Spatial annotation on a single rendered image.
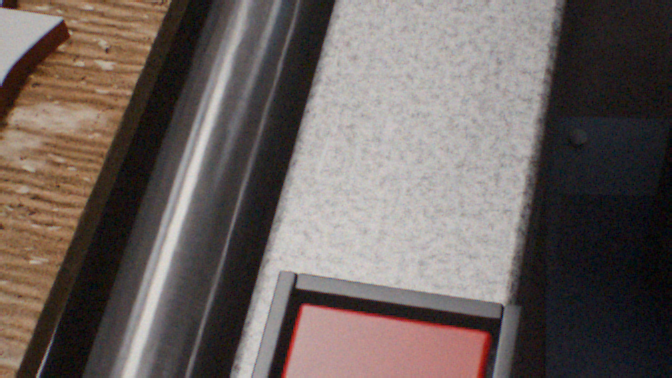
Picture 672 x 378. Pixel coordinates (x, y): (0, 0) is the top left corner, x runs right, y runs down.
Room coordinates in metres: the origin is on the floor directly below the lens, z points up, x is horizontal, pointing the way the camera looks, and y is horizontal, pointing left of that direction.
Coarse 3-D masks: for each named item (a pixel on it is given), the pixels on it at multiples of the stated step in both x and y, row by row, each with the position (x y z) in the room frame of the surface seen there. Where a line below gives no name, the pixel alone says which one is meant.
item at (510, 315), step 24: (288, 288) 0.20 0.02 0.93; (312, 288) 0.20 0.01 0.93; (336, 288) 0.19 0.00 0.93; (360, 288) 0.19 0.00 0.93; (384, 288) 0.19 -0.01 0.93; (288, 312) 0.19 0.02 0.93; (384, 312) 0.19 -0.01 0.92; (408, 312) 0.18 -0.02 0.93; (432, 312) 0.18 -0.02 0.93; (456, 312) 0.18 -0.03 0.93; (480, 312) 0.18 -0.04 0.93; (504, 312) 0.18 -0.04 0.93; (264, 336) 0.18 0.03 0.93; (288, 336) 0.19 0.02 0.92; (504, 336) 0.17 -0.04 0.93; (264, 360) 0.17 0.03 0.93; (504, 360) 0.16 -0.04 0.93
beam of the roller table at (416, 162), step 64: (384, 0) 0.32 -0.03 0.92; (448, 0) 0.31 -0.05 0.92; (512, 0) 0.31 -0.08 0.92; (320, 64) 0.29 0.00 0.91; (384, 64) 0.29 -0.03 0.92; (448, 64) 0.28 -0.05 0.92; (512, 64) 0.28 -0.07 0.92; (320, 128) 0.27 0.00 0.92; (384, 128) 0.26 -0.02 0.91; (448, 128) 0.26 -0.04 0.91; (512, 128) 0.25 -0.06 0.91; (320, 192) 0.24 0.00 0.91; (384, 192) 0.24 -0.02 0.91; (448, 192) 0.23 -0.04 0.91; (512, 192) 0.23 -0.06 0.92; (320, 256) 0.22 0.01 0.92; (384, 256) 0.21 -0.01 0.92; (448, 256) 0.21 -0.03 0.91; (512, 256) 0.20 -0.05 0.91; (256, 320) 0.20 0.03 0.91
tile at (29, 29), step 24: (0, 0) 0.32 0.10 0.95; (0, 24) 0.31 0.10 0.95; (24, 24) 0.31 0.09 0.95; (48, 24) 0.31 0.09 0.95; (0, 48) 0.30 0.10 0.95; (24, 48) 0.30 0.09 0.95; (48, 48) 0.30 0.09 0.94; (0, 72) 0.29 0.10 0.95; (24, 72) 0.29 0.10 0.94; (0, 96) 0.28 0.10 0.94; (0, 120) 0.28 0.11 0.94
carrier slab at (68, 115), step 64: (64, 0) 0.33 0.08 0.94; (128, 0) 0.32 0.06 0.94; (64, 64) 0.30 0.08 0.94; (128, 64) 0.29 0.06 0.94; (0, 128) 0.28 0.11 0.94; (64, 128) 0.27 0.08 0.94; (128, 128) 0.27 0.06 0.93; (0, 192) 0.25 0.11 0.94; (64, 192) 0.24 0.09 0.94; (0, 256) 0.22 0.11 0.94; (64, 256) 0.22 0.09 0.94; (0, 320) 0.20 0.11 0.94
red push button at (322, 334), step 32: (320, 320) 0.19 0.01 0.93; (352, 320) 0.18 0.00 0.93; (384, 320) 0.18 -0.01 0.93; (416, 320) 0.18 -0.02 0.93; (288, 352) 0.18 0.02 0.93; (320, 352) 0.18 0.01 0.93; (352, 352) 0.17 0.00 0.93; (384, 352) 0.17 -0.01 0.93; (416, 352) 0.17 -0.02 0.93; (448, 352) 0.17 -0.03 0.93; (480, 352) 0.17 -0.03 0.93
